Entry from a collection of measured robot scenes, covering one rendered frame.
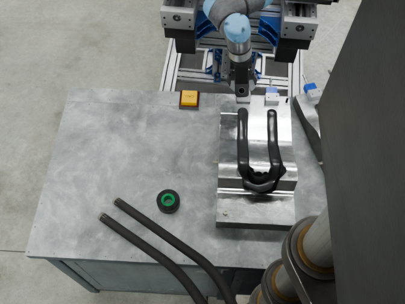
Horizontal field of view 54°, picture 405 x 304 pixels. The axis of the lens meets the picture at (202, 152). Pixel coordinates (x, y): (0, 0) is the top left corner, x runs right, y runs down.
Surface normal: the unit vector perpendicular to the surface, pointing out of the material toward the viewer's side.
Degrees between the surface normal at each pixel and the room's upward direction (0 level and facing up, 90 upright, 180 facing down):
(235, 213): 0
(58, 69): 0
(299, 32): 90
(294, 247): 0
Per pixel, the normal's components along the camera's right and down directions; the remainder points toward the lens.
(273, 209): 0.00, -0.49
